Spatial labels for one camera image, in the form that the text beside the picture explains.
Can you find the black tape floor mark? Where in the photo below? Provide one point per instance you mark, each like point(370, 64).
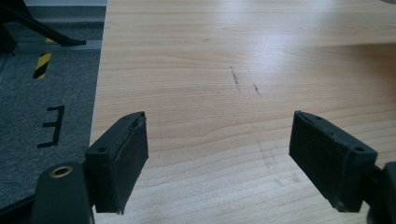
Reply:
point(53, 126)

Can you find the yellow black striped tape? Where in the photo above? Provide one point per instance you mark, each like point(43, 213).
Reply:
point(42, 65)

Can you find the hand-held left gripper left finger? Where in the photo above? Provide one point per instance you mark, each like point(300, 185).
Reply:
point(120, 161)

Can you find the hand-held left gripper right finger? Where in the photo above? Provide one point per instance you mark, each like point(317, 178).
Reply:
point(330, 158)

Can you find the black stand leg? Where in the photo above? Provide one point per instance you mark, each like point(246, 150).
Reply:
point(28, 21)

